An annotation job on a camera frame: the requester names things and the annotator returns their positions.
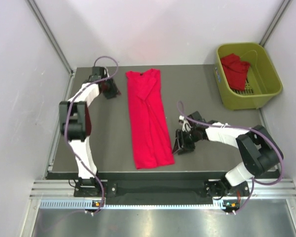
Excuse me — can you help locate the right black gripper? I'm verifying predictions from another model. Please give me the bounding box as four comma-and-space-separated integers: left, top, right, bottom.
173, 128, 200, 155

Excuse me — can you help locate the bright pink t shirt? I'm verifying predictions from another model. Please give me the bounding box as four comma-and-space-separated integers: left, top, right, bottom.
125, 69, 175, 169

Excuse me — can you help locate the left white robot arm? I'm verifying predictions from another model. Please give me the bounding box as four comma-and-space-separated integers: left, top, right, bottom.
59, 66, 120, 197

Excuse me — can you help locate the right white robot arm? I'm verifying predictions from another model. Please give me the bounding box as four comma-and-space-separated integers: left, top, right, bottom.
172, 111, 283, 198

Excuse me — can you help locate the dark red t shirt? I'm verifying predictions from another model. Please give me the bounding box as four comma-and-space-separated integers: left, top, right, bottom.
221, 53, 251, 91

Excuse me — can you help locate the olive green plastic basket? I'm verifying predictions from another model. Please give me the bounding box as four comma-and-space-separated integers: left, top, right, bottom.
214, 42, 282, 110

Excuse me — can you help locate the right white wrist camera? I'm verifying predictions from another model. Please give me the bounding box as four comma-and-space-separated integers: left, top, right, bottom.
179, 116, 192, 132

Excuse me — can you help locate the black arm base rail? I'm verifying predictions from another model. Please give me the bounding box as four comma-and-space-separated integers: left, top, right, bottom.
73, 171, 249, 205

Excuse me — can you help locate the left aluminium frame post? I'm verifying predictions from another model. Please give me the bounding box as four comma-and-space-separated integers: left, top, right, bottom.
25, 0, 74, 75

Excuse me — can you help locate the aluminium frame post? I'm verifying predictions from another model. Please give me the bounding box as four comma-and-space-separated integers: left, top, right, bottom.
25, 0, 74, 75
259, 0, 293, 47

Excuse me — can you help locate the grey aluminium front rail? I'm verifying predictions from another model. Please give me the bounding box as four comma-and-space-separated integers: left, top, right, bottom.
30, 179, 296, 199

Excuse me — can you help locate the slotted grey cable duct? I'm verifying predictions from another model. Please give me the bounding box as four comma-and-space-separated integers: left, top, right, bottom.
39, 199, 239, 210

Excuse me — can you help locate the right aluminium frame post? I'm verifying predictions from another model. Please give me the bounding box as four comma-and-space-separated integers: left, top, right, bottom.
259, 0, 293, 47

